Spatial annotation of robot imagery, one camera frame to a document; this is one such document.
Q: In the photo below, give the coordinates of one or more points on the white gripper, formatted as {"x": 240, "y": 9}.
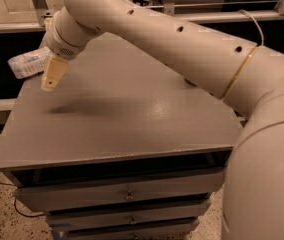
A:
{"x": 59, "y": 47}

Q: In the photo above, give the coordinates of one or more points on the blue labelled plastic bottle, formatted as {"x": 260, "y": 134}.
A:
{"x": 30, "y": 63}

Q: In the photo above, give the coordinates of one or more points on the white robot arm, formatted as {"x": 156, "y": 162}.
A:
{"x": 247, "y": 77}

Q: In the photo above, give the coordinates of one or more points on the grey drawer cabinet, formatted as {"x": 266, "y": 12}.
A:
{"x": 122, "y": 149}

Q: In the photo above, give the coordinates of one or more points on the metal frame rail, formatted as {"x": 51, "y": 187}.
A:
{"x": 201, "y": 18}

